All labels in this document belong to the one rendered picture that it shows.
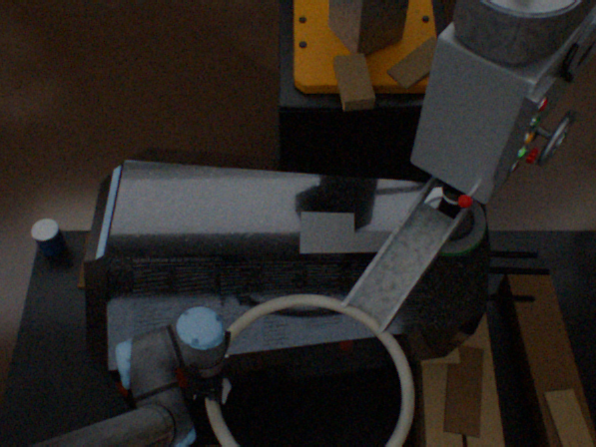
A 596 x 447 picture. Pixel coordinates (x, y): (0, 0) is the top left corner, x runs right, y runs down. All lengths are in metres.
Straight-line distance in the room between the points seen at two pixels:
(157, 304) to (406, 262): 0.71
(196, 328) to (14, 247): 1.80
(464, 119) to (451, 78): 0.11
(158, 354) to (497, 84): 0.85
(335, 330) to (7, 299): 1.46
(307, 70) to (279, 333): 0.91
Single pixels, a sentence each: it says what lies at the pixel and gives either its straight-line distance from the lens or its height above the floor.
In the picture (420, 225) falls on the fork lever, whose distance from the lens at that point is 1.94.
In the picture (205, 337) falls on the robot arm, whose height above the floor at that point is 1.24.
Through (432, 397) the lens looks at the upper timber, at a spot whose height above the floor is 0.25.
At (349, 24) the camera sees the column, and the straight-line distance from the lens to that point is 2.52.
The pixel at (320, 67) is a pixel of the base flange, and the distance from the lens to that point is 2.53.
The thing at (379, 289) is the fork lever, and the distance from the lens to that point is 1.89.
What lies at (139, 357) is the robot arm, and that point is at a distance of 1.49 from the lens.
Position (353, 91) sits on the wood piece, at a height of 0.83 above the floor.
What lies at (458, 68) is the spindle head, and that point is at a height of 1.49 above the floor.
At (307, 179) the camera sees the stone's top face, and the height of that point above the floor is 0.82.
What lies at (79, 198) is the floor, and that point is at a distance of 3.26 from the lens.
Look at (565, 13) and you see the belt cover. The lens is 1.44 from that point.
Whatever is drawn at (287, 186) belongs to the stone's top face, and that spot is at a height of 0.82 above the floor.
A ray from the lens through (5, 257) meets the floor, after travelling 3.20.
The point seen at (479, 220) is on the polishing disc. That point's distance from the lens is 2.13.
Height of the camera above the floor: 2.59
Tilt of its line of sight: 58 degrees down
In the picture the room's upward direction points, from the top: straight up
